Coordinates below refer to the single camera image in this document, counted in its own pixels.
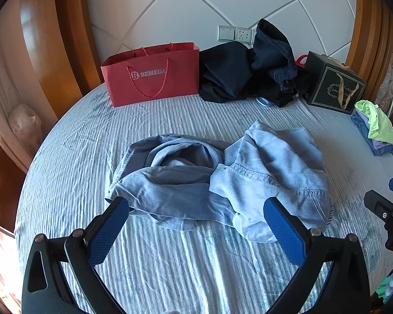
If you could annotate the brown wooden nightstand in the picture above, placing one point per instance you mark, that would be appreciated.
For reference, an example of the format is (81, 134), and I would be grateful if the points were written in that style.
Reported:
(3, 183)

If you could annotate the black garment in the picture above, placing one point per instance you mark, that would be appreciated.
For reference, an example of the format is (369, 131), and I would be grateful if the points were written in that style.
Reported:
(226, 68)

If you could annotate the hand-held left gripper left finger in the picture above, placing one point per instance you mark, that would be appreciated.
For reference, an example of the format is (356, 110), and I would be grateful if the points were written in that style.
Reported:
(108, 232)

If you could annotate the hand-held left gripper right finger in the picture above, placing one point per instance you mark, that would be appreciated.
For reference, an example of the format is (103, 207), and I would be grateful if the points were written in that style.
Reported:
(281, 229)

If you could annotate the wooden headboard frame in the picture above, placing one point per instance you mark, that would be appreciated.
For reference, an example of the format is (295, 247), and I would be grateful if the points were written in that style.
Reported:
(72, 39)
(370, 23)

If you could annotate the folded blue jeans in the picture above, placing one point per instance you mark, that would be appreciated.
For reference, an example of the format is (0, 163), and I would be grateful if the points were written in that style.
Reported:
(363, 130)

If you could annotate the white padded headboard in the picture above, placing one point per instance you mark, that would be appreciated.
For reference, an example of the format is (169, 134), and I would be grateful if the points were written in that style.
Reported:
(167, 6)

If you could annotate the light green garment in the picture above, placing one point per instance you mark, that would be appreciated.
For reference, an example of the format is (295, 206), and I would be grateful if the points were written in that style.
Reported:
(380, 124)

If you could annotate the light blue pants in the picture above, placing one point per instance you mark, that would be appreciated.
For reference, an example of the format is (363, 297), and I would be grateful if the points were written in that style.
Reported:
(183, 186)

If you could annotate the black gift box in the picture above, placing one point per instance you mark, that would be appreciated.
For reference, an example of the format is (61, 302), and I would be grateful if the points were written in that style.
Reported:
(324, 85)

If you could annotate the purple garment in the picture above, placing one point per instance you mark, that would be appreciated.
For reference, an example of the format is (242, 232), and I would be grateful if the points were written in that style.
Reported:
(381, 144)

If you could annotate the white wall socket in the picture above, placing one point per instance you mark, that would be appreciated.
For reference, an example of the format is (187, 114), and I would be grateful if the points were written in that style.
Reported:
(244, 35)

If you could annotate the red paper bag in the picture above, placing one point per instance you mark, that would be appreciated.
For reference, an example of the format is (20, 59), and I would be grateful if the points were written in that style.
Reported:
(150, 85)

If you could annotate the clear plastic bag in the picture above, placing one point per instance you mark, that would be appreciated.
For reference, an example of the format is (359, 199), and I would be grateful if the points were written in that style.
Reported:
(24, 124)

